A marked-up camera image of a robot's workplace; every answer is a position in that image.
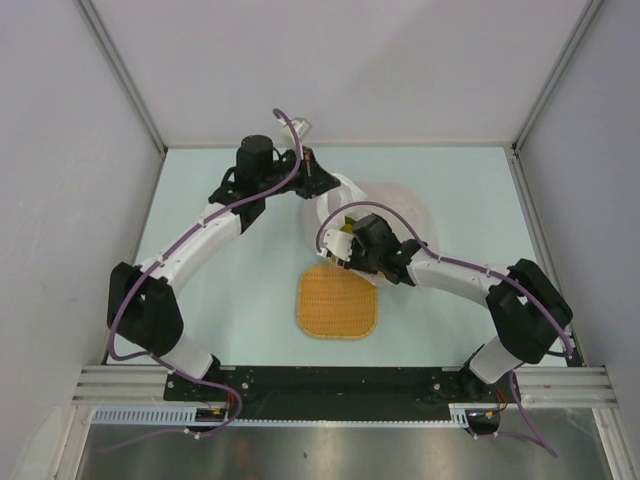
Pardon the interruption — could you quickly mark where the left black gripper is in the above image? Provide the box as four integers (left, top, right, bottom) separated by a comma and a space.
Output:
258, 146, 339, 200

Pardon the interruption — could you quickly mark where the white plastic bag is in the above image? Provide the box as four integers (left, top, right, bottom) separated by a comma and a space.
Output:
301, 174, 438, 286

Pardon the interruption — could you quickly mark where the fake pineapple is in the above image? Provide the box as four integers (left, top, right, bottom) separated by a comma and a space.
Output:
340, 216, 356, 234

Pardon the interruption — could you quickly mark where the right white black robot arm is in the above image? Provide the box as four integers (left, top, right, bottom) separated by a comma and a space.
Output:
344, 214, 573, 401

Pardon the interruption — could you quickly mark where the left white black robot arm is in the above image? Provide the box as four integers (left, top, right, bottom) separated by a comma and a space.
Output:
107, 135, 341, 400

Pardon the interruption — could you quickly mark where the woven bamboo tray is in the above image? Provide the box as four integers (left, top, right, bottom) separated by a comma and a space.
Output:
296, 264, 378, 340

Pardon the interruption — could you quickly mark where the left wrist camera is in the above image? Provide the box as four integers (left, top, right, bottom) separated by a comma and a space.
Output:
280, 117, 312, 149

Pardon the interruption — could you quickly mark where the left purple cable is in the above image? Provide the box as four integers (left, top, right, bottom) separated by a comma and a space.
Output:
97, 108, 307, 454

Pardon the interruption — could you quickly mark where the purple cable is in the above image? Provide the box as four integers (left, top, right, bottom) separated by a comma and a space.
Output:
313, 200, 574, 459
97, 108, 307, 454

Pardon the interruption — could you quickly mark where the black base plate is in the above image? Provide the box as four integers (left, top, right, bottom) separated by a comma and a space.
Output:
164, 359, 522, 421

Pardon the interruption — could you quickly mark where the white cable duct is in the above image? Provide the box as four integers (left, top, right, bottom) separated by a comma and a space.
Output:
93, 403, 501, 429

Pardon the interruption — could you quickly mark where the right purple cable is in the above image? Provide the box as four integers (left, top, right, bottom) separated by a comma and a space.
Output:
313, 200, 574, 459

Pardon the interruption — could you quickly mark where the aluminium frame rail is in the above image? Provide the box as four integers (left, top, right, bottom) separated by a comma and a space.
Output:
73, 365, 618, 408

